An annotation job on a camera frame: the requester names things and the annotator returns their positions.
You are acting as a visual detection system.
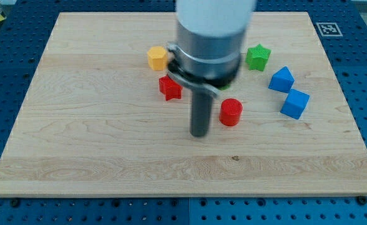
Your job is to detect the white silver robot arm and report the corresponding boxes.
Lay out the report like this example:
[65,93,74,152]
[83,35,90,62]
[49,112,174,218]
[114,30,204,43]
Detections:
[167,0,257,98]

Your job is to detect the red star block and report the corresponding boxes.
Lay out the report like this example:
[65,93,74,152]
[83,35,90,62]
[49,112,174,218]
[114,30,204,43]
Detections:
[159,75,183,101]

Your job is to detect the green star block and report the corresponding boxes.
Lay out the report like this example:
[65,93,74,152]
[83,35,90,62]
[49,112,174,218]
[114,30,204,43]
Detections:
[245,44,271,71]

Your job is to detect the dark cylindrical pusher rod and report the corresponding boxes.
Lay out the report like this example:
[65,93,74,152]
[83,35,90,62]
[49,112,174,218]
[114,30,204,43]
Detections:
[190,91,213,138]

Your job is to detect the green cylinder block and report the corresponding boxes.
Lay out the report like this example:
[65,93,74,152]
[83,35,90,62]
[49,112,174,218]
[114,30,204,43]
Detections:
[218,84,231,91]

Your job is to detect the red cylinder block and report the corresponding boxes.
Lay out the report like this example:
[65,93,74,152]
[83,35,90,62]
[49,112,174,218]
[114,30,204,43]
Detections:
[219,98,243,126]

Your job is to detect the yellow hexagon block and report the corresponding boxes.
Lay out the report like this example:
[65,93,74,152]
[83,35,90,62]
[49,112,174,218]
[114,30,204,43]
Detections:
[147,46,168,71]

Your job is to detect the light wooden board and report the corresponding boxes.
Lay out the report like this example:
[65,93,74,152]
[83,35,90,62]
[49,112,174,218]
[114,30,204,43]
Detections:
[0,12,367,198]

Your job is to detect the blue triangular prism block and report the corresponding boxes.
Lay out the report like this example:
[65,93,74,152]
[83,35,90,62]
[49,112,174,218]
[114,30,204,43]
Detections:
[268,66,295,93]

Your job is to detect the blue cube block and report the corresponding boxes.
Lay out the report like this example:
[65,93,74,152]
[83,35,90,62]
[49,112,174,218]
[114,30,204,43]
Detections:
[280,89,310,119]

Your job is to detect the white fiducial marker tag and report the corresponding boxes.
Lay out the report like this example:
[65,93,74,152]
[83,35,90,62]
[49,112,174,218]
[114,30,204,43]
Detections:
[316,22,343,37]

